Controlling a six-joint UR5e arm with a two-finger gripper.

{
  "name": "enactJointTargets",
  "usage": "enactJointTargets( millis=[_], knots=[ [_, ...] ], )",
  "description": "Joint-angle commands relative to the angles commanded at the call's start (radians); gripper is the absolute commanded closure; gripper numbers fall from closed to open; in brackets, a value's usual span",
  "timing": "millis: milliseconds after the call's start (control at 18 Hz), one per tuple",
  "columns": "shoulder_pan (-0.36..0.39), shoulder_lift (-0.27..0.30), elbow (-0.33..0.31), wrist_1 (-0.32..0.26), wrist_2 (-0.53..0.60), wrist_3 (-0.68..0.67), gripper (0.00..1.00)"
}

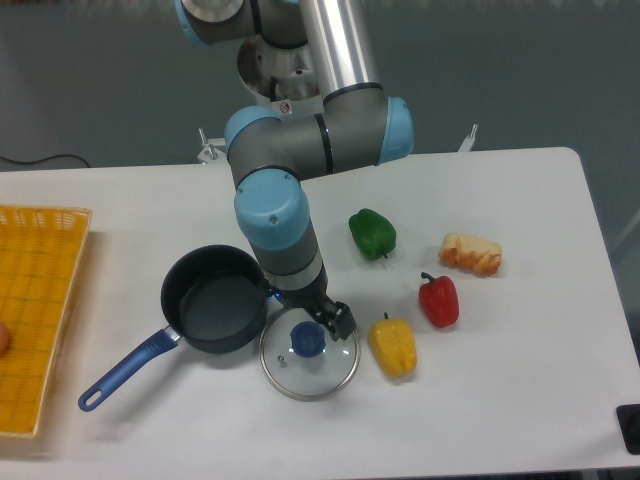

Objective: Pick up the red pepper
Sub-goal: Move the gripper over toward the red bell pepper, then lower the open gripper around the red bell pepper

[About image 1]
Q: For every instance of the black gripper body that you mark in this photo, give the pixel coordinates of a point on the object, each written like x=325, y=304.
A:
x=310, y=294

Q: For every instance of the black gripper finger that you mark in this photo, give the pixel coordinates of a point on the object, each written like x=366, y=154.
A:
x=343, y=321
x=323, y=316

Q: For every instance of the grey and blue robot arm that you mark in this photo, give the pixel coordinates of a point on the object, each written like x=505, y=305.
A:
x=271, y=154

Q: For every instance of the yellow bell pepper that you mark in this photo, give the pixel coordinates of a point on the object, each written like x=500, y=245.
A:
x=392, y=343

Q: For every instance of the green bell pepper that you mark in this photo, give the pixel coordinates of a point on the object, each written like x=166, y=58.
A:
x=373, y=234

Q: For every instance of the red bell pepper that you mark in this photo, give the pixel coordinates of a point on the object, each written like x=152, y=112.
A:
x=439, y=300

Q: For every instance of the glass lid with blue knob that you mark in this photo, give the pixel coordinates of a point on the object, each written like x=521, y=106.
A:
x=301, y=360

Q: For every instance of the toasted bread piece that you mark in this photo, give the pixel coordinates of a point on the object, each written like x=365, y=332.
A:
x=477, y=255

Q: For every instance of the yellow wicker basket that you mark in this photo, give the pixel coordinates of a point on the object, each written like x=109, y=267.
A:
x=41, y=251

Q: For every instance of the black device at table corner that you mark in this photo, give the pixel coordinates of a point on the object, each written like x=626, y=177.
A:
x=629, y=421

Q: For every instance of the black saucepan with blue handle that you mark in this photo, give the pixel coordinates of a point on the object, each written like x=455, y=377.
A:
x=213, y=298

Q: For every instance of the left white table bracket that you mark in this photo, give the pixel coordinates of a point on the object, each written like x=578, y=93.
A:
x=212, y=149

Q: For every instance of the white table bracket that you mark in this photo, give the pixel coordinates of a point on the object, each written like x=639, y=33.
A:
x=212, y=149
x=469, y=141

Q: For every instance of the right white table bracket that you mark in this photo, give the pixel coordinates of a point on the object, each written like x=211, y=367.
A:
x=469, y=141

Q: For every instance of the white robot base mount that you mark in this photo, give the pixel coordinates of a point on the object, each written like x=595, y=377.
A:
x=282, y=79

